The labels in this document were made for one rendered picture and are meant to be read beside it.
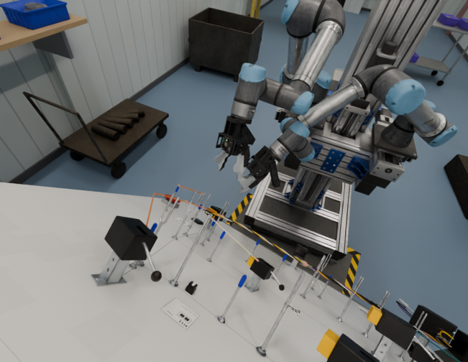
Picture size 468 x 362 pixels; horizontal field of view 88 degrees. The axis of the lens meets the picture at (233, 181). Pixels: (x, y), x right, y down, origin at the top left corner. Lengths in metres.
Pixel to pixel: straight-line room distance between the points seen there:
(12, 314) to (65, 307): 0.05
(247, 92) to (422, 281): 2.34
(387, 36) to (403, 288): 1.90
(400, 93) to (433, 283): 2.03
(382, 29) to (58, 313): 1.53
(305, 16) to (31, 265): 1.05
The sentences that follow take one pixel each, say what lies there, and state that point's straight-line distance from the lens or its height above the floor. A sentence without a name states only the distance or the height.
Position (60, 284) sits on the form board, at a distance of 0.39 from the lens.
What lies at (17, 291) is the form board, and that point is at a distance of 0.37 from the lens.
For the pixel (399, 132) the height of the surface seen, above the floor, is 1.23.
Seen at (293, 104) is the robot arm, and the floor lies 1.52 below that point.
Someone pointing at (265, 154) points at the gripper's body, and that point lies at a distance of 0.96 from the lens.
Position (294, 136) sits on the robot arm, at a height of 1.37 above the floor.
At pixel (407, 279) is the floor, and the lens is 2.66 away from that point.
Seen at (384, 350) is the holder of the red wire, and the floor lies 1.26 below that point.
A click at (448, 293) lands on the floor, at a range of 2.85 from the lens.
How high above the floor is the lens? 1.91
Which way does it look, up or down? 48 degrees down
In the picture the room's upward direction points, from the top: 10 degrees clockwise
